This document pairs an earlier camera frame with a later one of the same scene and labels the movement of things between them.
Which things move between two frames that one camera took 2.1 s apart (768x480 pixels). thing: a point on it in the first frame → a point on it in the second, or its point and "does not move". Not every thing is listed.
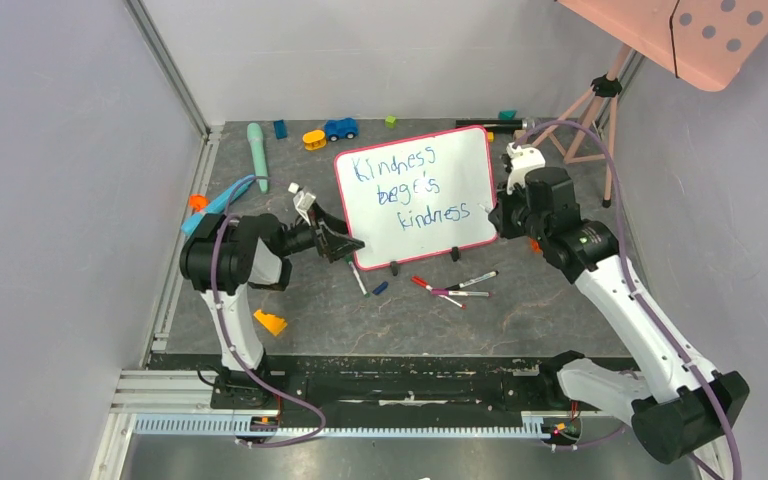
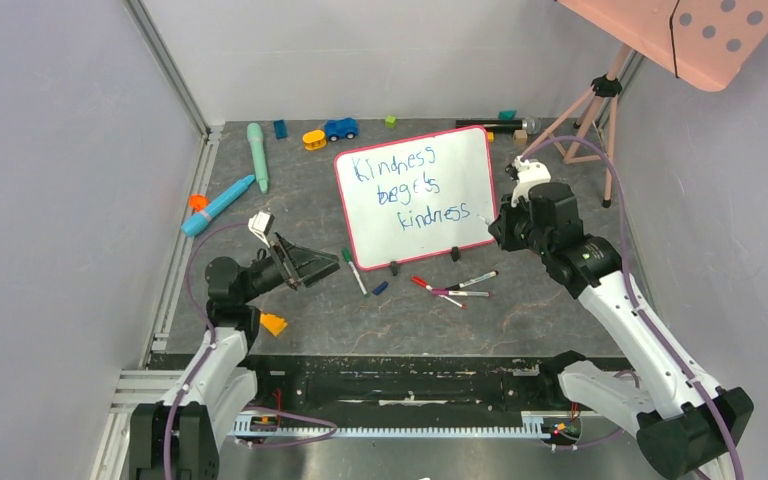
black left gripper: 335,245 → 298,264
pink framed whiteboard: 417,196 does not move
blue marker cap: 380,288 does not move
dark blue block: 279,128 does not move
